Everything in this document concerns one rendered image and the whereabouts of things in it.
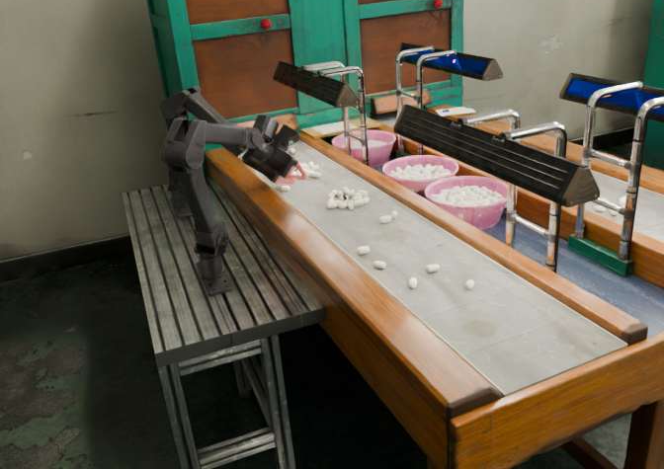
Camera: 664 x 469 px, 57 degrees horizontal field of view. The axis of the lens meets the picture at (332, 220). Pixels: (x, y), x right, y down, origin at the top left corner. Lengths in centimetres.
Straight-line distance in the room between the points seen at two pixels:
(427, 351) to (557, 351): 26
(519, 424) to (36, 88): 283
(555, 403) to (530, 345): 13
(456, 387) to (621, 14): 393
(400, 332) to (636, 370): 47
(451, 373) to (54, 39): 270
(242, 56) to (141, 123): 100
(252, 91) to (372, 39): 60
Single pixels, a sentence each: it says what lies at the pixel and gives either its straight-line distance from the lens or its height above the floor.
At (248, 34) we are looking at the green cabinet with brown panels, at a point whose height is 121.
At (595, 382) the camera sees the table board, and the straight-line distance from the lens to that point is 129.
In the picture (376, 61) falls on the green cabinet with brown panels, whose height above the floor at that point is 102.
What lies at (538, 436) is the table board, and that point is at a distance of 127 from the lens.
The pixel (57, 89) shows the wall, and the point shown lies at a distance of 341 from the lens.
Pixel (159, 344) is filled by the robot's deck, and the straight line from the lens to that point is 153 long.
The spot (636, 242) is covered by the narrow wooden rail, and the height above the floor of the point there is 76.
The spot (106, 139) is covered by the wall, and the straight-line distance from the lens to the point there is 347.
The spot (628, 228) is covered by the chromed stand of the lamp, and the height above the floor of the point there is 80.
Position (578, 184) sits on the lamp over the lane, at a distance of 116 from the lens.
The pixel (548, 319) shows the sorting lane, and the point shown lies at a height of 74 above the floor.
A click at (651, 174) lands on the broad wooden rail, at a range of 219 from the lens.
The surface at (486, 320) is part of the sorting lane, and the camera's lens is 137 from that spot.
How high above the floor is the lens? 149
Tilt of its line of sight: 24 degrees down
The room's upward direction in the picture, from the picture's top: 5 degrees counter-clockwise
